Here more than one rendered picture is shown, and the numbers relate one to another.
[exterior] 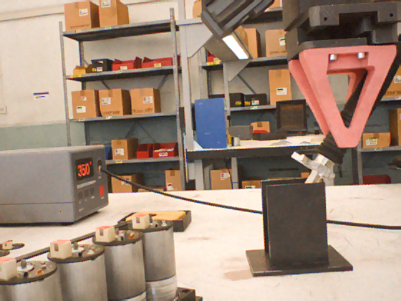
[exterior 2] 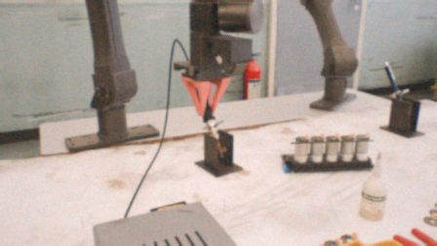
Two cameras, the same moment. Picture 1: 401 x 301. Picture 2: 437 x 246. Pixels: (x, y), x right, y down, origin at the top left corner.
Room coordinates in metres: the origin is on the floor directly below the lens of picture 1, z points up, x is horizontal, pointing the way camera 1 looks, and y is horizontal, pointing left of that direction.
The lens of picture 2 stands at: (0.76, 0.48, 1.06)
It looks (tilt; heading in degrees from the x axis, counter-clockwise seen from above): 18 degrees down; 235
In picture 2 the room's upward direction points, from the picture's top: straight up
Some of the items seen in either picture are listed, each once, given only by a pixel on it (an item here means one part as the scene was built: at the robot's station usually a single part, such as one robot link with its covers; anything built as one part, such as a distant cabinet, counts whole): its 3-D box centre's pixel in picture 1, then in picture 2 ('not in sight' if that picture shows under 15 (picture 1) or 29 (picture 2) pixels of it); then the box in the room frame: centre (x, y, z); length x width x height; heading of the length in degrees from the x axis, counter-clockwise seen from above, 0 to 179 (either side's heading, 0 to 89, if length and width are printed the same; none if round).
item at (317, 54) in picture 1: (339, 87); (204, 91); (0.36, -0.11, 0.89); 0.07 x 0.07 x 0.09; 0
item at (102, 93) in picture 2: not in sight; (113, 93); (0.46, -0.32, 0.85); 0.09 x 0.06 x 0.06; 26
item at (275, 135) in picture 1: (268, 136); not in sight; (2.84, -0.43, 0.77); 0.24 x 0.16 x 0.04; 5
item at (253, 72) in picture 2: not in sight; (252, 84); (-1.50, -2.16, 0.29); 0.16 x 0.15 x 0.55; 168
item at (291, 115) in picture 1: (296, 117); not in sight; (3.23, -0.70, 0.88); 0.30 x 0.23 x 0.25; 78
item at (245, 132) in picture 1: (240, 132); not in sight; (3.09, -0.28, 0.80); 0.15 x 0.12 x 0.10; 72
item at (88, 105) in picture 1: (128, 108); not in sight; (4.69, 0.72, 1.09); 1.20 x 0.45 x 2.18; 78
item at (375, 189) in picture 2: not in sight; (375, 184); (0.28, 0.20, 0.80); 0.03 x 0.03 x 0.10
